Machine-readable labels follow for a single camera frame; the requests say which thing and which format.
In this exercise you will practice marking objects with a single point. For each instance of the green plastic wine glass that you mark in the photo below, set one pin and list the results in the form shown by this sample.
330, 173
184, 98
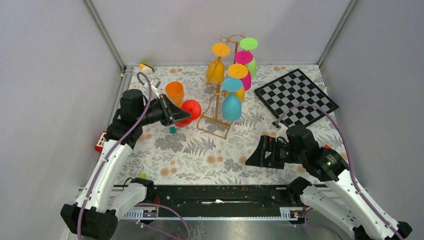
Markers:
248, 44

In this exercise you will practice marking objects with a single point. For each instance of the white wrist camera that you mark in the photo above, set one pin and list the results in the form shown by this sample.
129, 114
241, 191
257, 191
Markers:
154, 88
281, 132

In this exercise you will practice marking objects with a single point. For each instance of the blue plastic wine glass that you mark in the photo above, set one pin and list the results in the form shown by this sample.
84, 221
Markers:
232, 106

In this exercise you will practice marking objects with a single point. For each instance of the gold wire wine glass rack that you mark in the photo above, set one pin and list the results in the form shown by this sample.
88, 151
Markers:
211, 113

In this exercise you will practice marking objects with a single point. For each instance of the small teal cube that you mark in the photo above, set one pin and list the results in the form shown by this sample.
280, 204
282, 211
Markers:
172, 130

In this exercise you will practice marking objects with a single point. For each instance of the orange plastic wine glass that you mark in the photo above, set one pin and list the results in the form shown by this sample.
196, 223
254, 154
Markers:
175, 92

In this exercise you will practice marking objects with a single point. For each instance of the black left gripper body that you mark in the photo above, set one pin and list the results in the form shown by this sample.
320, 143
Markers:
156, 113

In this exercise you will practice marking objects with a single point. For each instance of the yellow plastic wine glass front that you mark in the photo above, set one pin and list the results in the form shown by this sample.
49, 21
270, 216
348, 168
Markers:
216, 69

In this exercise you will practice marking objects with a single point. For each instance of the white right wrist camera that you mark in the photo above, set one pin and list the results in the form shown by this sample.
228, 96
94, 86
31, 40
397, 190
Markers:
281, 132

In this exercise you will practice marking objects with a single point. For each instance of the orange white green toy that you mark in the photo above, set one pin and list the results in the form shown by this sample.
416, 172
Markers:
147, 68

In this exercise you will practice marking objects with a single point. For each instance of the floral patterned table mat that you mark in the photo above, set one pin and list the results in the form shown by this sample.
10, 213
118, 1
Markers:
194, 157

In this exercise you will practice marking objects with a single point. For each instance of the black white checkerboard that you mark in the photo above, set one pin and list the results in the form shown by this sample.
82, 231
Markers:
291, 89

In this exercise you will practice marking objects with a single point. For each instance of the small green ball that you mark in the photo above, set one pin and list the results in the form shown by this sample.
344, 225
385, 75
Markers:
142, 175

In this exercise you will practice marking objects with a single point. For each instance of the magenta plastic wine glass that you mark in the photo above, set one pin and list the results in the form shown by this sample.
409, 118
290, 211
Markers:
245, 57

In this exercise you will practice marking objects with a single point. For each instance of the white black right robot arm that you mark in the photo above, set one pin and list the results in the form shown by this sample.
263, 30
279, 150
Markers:
359, 215

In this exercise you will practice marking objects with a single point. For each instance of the red white small block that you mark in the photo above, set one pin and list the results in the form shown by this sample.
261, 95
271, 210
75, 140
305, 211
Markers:
100, 143

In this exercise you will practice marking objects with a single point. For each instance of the yellow plastic wine glass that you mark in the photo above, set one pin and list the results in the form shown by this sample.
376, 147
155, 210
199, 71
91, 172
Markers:
239, 71
216, 69

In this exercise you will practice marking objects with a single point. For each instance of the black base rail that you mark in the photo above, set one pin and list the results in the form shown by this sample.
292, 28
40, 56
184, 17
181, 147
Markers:
221, 203

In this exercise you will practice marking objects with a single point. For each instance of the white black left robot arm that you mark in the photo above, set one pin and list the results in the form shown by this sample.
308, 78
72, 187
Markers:
93, 214

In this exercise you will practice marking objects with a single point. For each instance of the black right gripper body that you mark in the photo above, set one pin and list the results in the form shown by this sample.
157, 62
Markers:
287, 154

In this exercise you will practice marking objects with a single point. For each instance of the red plastic wine glass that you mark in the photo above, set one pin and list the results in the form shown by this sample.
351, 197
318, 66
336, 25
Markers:
194, 108

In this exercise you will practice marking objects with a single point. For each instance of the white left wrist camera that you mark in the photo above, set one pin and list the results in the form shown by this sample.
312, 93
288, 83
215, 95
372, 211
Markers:
154, 88

